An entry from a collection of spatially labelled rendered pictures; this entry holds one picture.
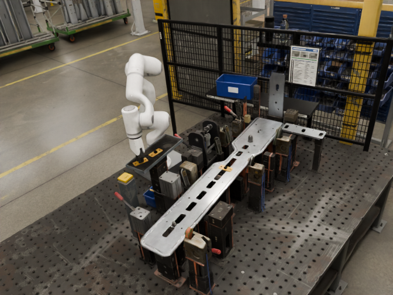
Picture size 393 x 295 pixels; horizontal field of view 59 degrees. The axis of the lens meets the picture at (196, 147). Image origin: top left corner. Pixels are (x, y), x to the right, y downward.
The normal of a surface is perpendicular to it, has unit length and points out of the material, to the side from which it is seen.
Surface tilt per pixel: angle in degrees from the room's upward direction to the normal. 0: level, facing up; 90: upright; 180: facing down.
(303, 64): 90
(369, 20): 87
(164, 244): 0
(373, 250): 0
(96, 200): 0
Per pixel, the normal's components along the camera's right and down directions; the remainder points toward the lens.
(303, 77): -0.55, 0.50
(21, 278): -0.08, -0.83
